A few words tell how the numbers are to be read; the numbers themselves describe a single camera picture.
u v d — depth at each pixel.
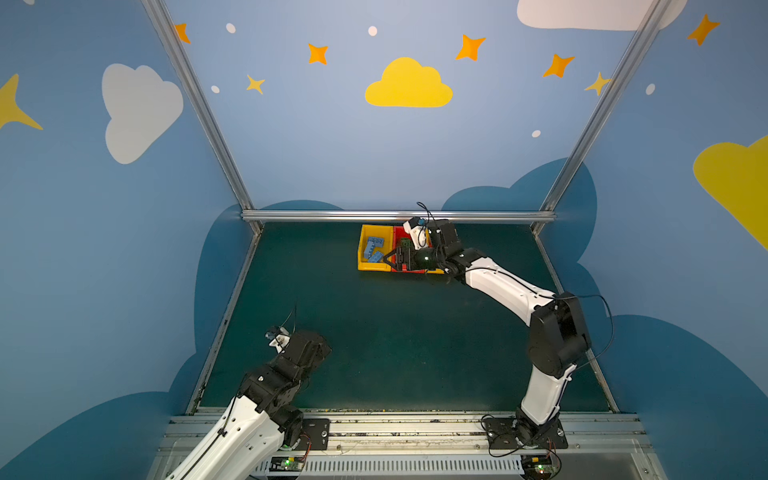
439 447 0.73
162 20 0.69
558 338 0.49
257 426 0.50
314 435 0.75
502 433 0.75
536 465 0.72
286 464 0.71
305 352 0.59
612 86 0.82
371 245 1.13
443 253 0.69
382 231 1.12
